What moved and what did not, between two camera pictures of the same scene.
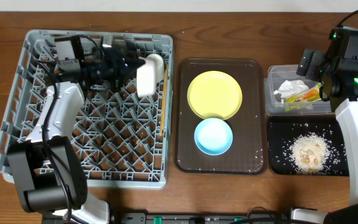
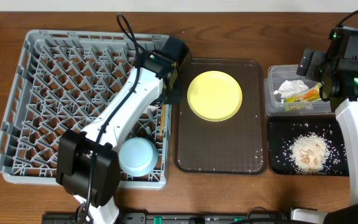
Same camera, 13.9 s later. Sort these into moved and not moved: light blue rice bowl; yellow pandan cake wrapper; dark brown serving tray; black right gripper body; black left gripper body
Moved: light blue rice bowl; black left gripper body
Not moved: yellow pandan cake wrapper; dark brown serving tray; black right gripper body
